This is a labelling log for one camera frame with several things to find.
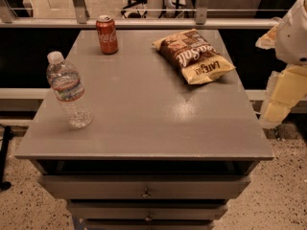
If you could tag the brown chip bag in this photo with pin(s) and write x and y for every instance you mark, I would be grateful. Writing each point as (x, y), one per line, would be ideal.
(198, 61)

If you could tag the black office chair base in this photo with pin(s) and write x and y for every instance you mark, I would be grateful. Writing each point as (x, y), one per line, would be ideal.
(150, 9)

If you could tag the clear plastic water bottle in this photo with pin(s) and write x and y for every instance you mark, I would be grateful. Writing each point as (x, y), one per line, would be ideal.
(65, 80)

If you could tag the metal railing with posts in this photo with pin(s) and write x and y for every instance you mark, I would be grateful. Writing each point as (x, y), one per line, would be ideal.
(82, 14)

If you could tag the bottom grey drawer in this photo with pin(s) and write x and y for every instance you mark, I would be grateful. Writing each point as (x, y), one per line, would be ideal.
(149, 225)

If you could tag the black stand at left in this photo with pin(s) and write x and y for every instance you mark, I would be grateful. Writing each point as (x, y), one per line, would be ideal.
(7, 136)

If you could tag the grey drawer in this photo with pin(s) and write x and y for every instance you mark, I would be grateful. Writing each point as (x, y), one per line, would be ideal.
(147, 210)
(143, 187)
(149, 225)

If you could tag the middle grey drawer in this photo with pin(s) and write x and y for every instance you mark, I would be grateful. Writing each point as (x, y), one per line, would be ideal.
(147, 210)

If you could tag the red coca-cola can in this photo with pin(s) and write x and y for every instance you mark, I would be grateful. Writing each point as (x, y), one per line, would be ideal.
(106, 30)

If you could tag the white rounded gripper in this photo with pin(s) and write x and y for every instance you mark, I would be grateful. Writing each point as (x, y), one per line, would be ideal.
(293, 40)

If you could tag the grey drawer cabinet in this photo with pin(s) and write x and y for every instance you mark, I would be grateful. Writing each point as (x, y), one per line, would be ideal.
(147, 121)

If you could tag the top grey drawer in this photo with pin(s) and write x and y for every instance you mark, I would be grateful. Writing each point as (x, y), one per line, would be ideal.
(143, 187)

